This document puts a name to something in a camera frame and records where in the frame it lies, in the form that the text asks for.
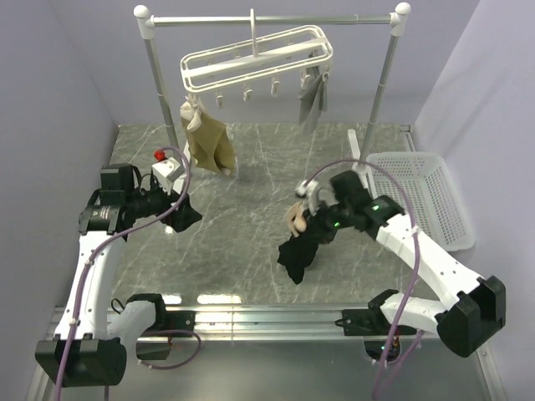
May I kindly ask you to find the white plastic basket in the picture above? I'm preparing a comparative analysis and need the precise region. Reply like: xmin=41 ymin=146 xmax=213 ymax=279
xmin=367 ymin=151 xmax=476 ymax=252

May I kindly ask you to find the white metal drying rack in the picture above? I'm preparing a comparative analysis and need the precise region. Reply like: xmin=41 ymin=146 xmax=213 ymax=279
xmin=133 ymin=3 xmax=411 ymax=175

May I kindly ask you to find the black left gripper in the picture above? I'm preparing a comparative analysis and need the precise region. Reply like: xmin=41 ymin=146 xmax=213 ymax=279
xmin=126 ymin=175 xmax=201 ymax=231

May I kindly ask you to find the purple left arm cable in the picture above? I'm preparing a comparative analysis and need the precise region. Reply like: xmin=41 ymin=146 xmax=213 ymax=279
xmin=53 ymin=145 xmax=201 ymax=401

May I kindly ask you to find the black underwear beige waistband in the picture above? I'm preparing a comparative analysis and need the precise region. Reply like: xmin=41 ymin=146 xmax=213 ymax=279
xmin=277 ymin=201 xmax=336 ymax=285

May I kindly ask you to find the aluminium mounting rail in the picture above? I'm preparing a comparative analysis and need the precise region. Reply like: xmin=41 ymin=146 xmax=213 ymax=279
xmin=41 ymin=304 xmax=431 ymax=342

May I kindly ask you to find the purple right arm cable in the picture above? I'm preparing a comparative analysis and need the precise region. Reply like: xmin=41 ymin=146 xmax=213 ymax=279
xmin=308 ymin=158 xmax=423 ymax=398

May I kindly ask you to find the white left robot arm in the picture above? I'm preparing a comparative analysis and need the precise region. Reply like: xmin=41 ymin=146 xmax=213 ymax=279
xmin=35 ymin=157 xmax=201 ymax=390

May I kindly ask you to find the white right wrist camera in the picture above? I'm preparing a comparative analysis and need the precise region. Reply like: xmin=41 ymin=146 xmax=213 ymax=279
xmin=295 ymin=180 xmax=322 ymax=214

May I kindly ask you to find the white clip hanger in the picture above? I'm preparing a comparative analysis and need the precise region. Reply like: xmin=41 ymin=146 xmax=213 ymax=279
xmin=180 ymin=9 xmax=334 ymax=108

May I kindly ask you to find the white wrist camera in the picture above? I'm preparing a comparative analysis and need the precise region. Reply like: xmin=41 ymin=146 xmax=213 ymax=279
xmin=295 ymin=180 xmax=322 ymax=214
xmin=151 ymin=150 xmax=186 ymax=195

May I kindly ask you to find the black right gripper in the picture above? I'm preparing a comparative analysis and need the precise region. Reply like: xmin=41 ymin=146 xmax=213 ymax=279
xmin=303 ymin=197 xmax=354 ymax=245

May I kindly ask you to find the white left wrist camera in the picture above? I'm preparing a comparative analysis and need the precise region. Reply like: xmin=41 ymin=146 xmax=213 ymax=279
xmin=151 ymin=150 xmax=186 ymax=195

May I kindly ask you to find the khaki underwear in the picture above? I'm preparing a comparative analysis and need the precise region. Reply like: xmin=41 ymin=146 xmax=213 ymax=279
xmin=180 ymin=94 xmax=237 ymax=175

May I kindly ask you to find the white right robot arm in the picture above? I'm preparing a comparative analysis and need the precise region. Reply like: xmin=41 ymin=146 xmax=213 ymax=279
xmin=296 ymin=170 xmax=507 ymax=358

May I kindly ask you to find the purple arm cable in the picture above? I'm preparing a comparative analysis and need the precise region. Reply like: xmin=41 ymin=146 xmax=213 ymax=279
xmin=308 ymin=158 xmax=423 ymax=398
xmin=53 ymin=145 xmax=201 ymax=401

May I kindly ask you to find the grey hanging underwear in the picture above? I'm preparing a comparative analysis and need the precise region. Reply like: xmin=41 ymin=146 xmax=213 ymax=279
xmin=298 ymin=66 xmax=328 ymax=133

